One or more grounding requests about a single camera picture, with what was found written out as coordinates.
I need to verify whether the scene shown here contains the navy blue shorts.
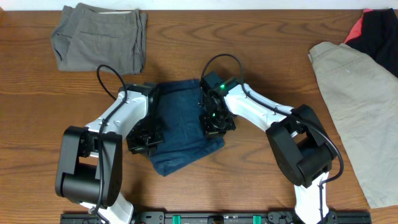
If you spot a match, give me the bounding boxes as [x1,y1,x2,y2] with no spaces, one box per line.
[149,80,224,176]

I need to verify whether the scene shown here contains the khaki beige shorts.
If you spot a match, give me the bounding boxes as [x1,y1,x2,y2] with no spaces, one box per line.
[308,42,397,208]

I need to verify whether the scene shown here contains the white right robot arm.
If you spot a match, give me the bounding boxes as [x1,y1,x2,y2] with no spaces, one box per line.
[200,72,340,223]

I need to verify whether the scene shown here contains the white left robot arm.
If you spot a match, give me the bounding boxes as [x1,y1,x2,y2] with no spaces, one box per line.
[55,83,164,223]

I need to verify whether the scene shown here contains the folded grey shorts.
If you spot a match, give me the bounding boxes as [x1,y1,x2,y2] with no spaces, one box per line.
[50,3,148,75]

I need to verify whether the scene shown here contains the red garment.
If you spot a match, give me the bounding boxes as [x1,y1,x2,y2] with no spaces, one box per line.
[343,9,373,44]

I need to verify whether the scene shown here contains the black t-shirt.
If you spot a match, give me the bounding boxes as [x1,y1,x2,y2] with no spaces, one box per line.
[346,8,397,76]

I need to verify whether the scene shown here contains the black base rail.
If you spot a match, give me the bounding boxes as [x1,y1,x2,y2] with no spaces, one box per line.
[60,210,373,224]

